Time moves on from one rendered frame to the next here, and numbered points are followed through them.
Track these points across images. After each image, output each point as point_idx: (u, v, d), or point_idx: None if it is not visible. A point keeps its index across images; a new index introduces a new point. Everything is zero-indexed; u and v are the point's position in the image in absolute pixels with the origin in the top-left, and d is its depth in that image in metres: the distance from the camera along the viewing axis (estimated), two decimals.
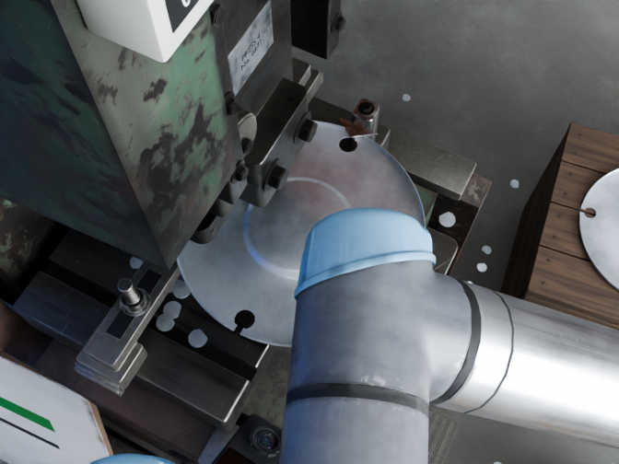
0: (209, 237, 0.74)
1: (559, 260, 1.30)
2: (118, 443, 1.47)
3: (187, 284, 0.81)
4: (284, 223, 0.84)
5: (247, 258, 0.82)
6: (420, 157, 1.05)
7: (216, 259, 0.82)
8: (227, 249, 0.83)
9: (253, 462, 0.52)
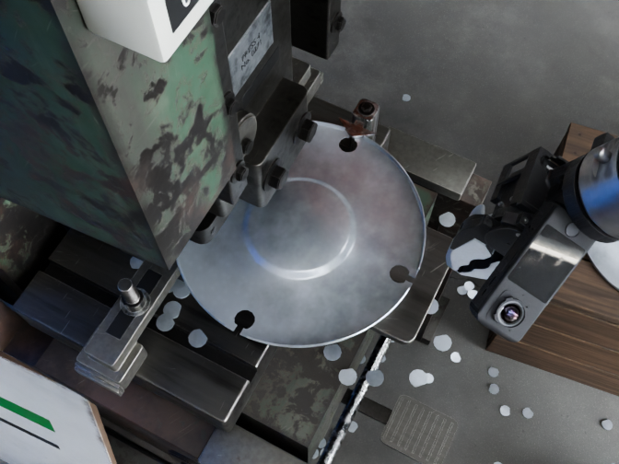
0: (209, 237, 0.74)
1: None
2: (118, 443, 1.47)
3: (187, 284, 0.81)
4: (284, 223, 0.84)
5: (247, 258, 0.82)
6: (420, 157, 1.05)
7: (216, 259, 0.82)
8: (227, 249, 0.83)
9: (524, 289, 0.58)
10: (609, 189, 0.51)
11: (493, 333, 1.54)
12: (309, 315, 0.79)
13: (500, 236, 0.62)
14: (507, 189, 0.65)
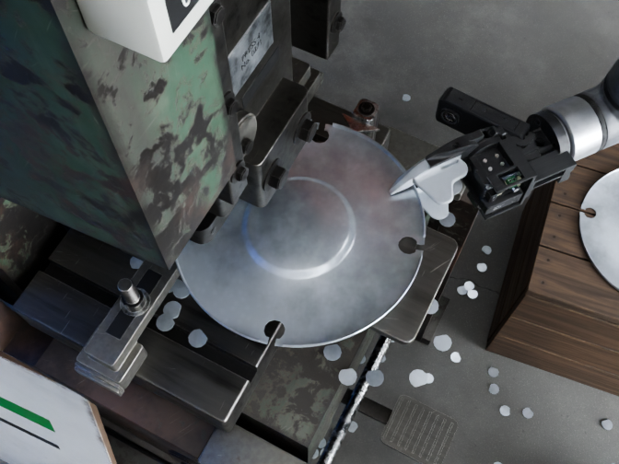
0: (209, 237, 0.74)
1: (559, 260, 1.30)
2: (118, 443, 1.47)
3: (207, 310, 0.79)
4: (283, 226, 0.83)
5: (257, 270, 0.82)
6: (420, 157, 1.05)
7: (227, 279, 0.81)
8: (235, 266, 0.82)
9: None
10: None
11: (493, 333, 1.54)
12: (336, 307, 0.79)
13: None
14: None
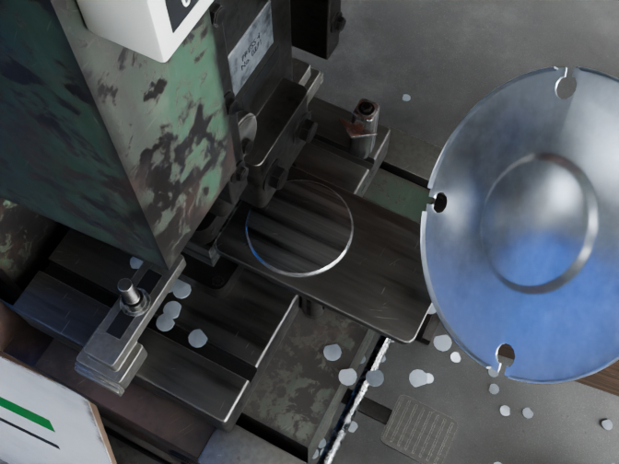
0: (209, 237, 0.74)
1: None
2: (118, 443, 1.47)
3: (447, 327, 0.74)
4: (515, 226, 0.68)
5: (493, 280, 0.71)
6: (420, 157, 1.05)
7: (466, 290, 0.73)
8: (473, 274, 0.73)
9: None
10: None
11: None
12: (568, 337, 0.63)
13: None
14: None
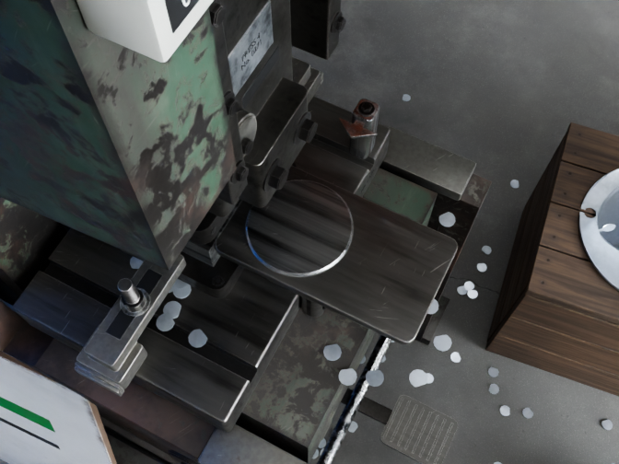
0: (209, 237, 0.74)
1: (559, 260, 1.30)
2: (118, 443, 1.47)
3: (603, 203, 1.33)
4: None
5: None
6: (420, 157, 1.05)
7: None
8: None
9: None
10: None
11: (493, 333, 1.54)
12: None
13: None
14: None
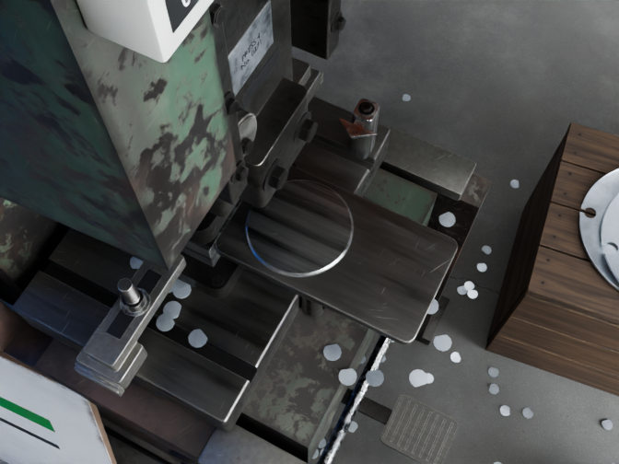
0: (209, 237, 0.74)
1: (559, 260, 1.30)
2: (118, 443, 1.47)
3: (607, 209, 1.32)
4: None
5: None
6: (420, 157, 1.05)
7: None
8: None
9: None
10: None
11: (493, 333, 1.54)
12: None
13: None
14: None
